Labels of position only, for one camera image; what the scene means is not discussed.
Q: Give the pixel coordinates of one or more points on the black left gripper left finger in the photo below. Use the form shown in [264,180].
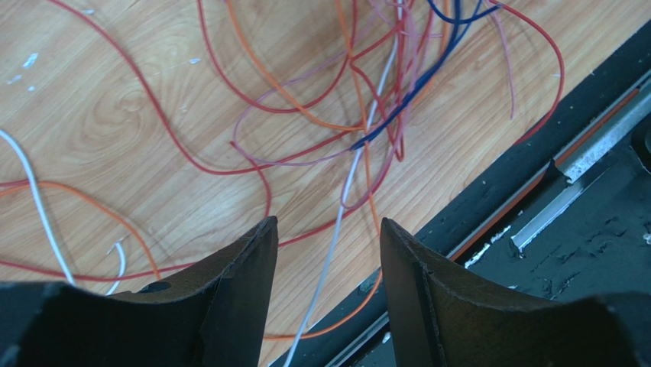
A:
[212,313]

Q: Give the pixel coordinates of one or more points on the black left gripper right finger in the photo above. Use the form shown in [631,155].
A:
[442,314]

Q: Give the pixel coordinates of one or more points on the aluminium frame rail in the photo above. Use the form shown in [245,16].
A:
[563,216]

